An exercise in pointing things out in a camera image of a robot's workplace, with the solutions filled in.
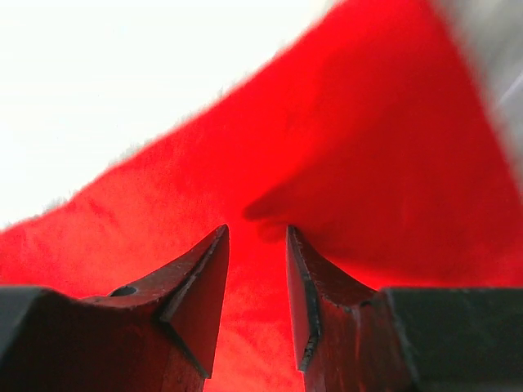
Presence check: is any red t shirt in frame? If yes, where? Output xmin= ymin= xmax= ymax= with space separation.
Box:
xmin=1 ymin=1 xmax=522 ymax=391

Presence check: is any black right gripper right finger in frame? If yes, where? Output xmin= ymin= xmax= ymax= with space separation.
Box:
xmin=286 ymin=226 xmax=522 ymax=391

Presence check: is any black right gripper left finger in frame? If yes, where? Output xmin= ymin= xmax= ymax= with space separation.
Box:
xmin=1 ymin=225 xmax=230 ymax=391

